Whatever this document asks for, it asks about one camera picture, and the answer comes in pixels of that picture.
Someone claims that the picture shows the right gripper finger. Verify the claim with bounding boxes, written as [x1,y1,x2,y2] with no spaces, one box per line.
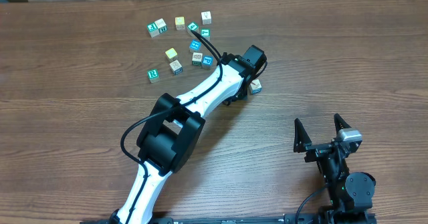
[334,113,351,132]
[294,118,312,152]

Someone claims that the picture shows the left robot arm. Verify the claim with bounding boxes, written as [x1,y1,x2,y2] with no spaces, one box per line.
[108,45,267,223]

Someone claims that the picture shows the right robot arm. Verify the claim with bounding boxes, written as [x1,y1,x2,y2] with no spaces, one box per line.
[294,113,377,223]

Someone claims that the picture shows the white feather block blue X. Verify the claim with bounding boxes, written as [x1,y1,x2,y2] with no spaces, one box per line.
[249,80,262,95]

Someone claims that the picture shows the blue P block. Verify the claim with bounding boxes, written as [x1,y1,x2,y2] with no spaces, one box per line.
[201,55,213,70]

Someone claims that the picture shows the white block red picture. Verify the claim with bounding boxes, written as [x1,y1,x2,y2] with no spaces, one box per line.
[192,52,203,66]

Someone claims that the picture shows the blue top block centre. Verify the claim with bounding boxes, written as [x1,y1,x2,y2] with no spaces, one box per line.
[189,39,201,52]

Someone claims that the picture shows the white block blue side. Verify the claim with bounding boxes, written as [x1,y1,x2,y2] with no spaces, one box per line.
[169,60,183,75]

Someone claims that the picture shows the green seven block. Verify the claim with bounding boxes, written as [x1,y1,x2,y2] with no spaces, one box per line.
[200,29,211,41]

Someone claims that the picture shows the yellow top block front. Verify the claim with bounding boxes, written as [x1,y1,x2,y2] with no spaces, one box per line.
[165,47,178,62]

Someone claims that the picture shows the yellow block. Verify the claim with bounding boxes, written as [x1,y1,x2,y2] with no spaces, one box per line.
[165,47,178,62]
[175,16,186,30]

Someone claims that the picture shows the green triangle block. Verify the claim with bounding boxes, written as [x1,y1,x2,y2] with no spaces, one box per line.
[186,21,200,37]

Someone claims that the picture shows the white block back right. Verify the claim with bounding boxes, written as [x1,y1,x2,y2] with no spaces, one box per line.
[201,11,212,25]

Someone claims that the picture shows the green R block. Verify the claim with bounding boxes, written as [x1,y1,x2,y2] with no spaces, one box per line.
[147,69,160,83]

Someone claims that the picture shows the yellow top block back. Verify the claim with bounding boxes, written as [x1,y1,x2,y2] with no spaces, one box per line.
[175,16,186,30]

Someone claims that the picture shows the white block green side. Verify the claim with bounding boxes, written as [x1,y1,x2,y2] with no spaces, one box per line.
[154,18,168,33]

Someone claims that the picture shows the green letter block far left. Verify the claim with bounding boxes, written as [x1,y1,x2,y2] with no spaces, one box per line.
[146,23,160,37]

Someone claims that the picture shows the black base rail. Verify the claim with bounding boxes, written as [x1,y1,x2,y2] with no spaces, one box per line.
[80,213,377,224]

